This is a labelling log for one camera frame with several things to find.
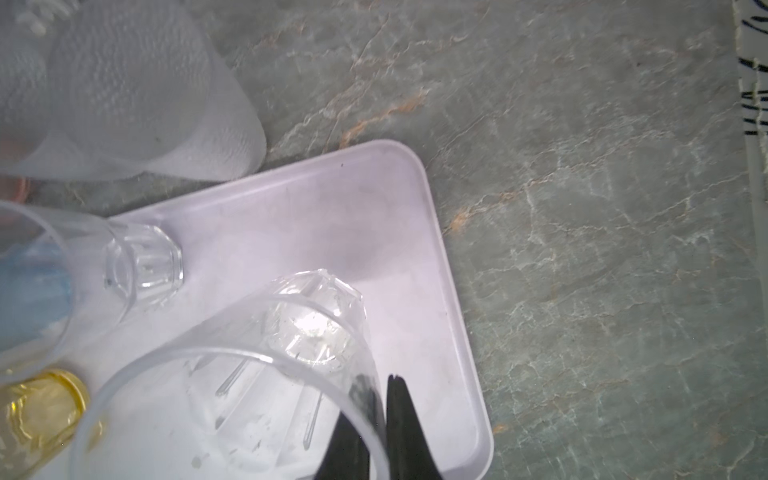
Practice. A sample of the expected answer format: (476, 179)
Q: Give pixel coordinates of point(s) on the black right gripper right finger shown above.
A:
(408, 452)

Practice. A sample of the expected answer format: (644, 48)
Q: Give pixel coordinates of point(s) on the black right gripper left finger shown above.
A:
(347, 457)

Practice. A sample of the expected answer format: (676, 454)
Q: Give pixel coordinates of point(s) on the clear faceted tumbler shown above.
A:
(253, 392)
(115, 267)

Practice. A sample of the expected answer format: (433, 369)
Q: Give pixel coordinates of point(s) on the tall yellow plastic glass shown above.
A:
(39, 417)

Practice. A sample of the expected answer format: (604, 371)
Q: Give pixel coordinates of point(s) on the tall blue textured glass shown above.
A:
(36, 295)

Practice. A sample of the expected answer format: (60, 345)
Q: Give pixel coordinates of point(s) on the frosted dimpled glass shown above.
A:
(107, 90)

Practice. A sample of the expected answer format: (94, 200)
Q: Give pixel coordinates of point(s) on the lilac plastic tray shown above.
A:
(364, 214)

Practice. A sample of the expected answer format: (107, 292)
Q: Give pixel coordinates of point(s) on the small pink plastic glass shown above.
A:
(13, 190)

